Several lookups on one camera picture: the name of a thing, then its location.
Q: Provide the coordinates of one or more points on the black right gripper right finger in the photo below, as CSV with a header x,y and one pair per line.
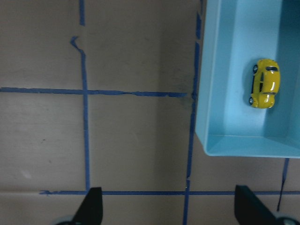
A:
x,y
249,210

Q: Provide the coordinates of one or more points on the yellow beetle toy car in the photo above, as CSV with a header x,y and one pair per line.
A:
x,y
266,84

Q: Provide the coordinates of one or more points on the light blue plastic bin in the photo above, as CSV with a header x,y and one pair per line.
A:
x,y
237,33

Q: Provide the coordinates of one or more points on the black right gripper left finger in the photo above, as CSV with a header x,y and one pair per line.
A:
x,y
90,211

